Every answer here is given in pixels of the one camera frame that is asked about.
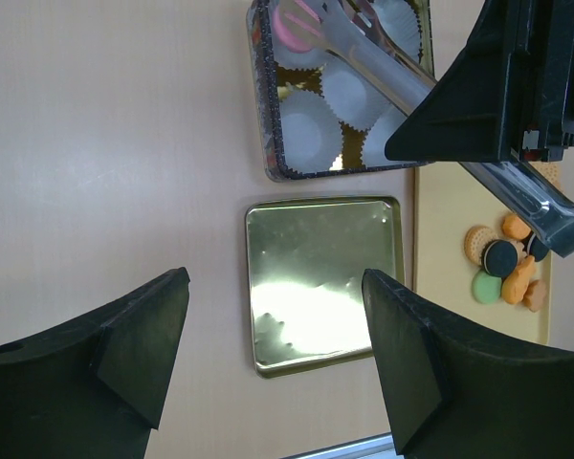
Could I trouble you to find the aluminium mounting rail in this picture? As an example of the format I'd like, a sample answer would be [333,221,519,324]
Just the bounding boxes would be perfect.
[288,433,401,459]

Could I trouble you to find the pink macaron cookie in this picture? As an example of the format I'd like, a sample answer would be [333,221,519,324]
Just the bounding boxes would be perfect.
[273,1,324,54]

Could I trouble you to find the green sandwich cookie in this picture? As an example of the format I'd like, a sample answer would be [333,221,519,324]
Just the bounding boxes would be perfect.
[471,271,502,304]

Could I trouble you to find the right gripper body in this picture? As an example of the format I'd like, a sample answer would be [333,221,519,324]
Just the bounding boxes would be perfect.
[512,1,574,163]

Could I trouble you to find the yellow serving tray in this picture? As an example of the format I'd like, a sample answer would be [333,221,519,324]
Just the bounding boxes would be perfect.
[414,163,551,344]

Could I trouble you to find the black sandwich cookie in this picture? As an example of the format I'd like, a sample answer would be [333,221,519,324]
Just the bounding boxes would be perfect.
[481,239,519,278]
[526,232,549,263]

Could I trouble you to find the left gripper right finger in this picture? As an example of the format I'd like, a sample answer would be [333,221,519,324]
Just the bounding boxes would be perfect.
[362,269,574,458]

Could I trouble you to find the gold tin lid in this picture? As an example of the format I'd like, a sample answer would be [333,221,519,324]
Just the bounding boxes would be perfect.
[245,195,405,379]

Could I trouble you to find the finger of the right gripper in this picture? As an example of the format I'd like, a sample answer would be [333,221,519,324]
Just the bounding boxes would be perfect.
[385,1,524,163]

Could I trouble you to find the beige round biscuit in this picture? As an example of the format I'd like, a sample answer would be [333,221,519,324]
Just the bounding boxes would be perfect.
[463,225,498,266]

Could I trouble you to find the metal serving tongs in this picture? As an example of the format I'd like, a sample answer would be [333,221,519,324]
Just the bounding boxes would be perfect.
[279,0,574,259]

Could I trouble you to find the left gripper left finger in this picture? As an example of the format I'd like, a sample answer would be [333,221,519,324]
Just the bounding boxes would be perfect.
[0,268,190,458]

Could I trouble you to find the round tan sandwich cookie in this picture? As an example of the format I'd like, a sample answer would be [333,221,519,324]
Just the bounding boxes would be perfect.
[532,162,562,190]

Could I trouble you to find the tan flower cookie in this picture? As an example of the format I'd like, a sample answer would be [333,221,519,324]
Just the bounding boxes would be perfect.
[522,279,548,313]

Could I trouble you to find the square cookie tin box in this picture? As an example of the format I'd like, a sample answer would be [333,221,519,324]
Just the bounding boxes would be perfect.
[246,1,413,182]

